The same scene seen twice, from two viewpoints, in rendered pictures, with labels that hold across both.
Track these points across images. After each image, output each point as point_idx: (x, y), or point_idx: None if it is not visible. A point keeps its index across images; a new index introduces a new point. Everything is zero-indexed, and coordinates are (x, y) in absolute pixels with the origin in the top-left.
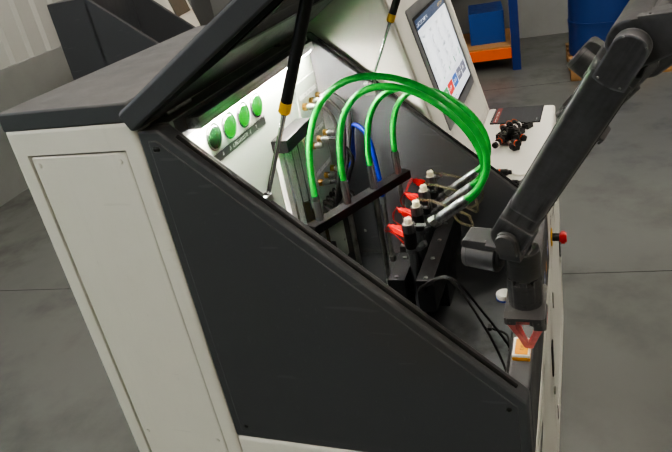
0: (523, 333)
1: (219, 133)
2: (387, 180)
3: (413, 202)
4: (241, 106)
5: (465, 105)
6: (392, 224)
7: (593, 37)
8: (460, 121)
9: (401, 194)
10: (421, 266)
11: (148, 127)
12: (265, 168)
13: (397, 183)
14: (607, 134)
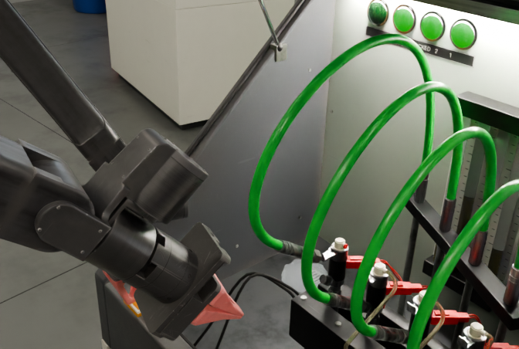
0: (133, 287)
1: (378, 11)
2: (490, 282)
3: (378, 262)
4: (429, 15)
5: (450, 252)
6: (378, 260)
7: (159, 140)
8: (330, 180)
9: (496, 331)
10: (330, 307)
11: None
12: (439, 105)
13: (488, 301)
14: (140, 312)
